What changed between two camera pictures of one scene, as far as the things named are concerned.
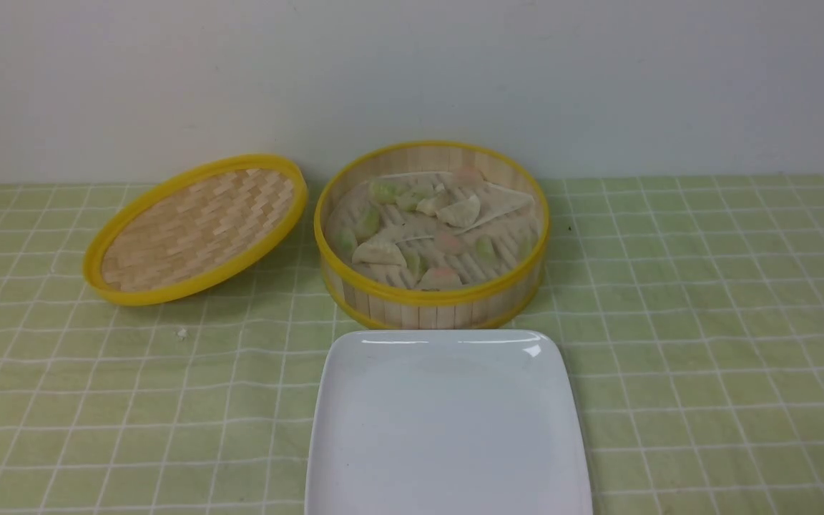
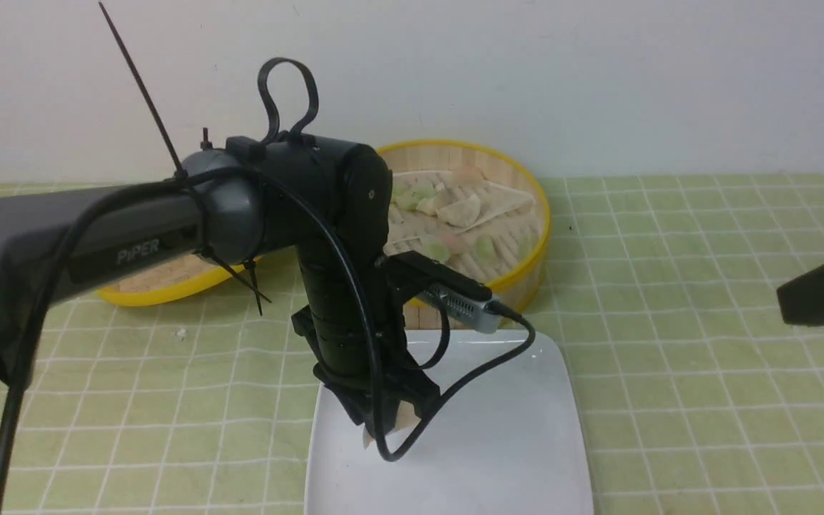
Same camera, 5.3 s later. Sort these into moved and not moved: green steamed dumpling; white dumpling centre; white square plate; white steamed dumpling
Moved: white steamed dumpling
Not moved: white dumpling centre; white square plate; green steamed dumpling
